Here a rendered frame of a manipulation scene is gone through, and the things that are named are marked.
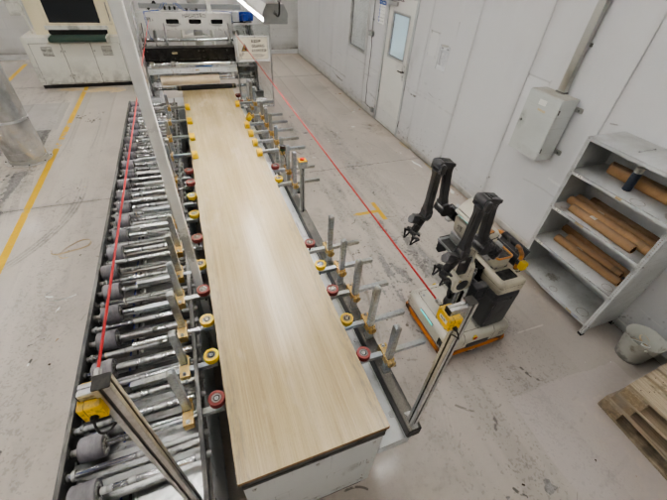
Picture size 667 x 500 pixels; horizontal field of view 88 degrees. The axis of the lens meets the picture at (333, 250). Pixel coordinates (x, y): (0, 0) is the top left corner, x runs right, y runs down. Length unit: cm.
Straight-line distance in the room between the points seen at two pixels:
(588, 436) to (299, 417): 229
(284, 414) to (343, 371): 37
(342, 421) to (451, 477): 119
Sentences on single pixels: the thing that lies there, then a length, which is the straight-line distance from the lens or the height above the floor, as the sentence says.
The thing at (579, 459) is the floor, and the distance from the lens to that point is 329.
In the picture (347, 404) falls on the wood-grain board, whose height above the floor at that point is 90.
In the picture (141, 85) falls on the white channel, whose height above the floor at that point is 210.
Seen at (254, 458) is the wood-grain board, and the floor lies 90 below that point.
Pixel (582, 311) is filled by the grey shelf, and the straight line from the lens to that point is 406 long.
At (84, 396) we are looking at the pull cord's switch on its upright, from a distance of 103.
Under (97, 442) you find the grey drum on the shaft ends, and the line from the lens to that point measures 207.
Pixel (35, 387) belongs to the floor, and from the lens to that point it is 356.
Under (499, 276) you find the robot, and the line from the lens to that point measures 287.
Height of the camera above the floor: 259
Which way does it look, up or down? 41 degrees down
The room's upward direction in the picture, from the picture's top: 4 degrees clockwise
